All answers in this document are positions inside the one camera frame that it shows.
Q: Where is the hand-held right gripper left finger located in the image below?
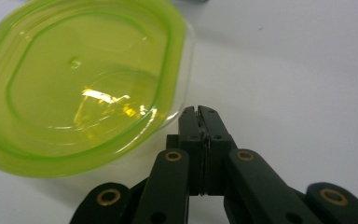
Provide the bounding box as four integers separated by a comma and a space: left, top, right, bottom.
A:
166, 105, 207, 197

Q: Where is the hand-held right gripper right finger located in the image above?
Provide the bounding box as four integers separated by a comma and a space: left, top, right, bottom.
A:
198, 105, 238, 197

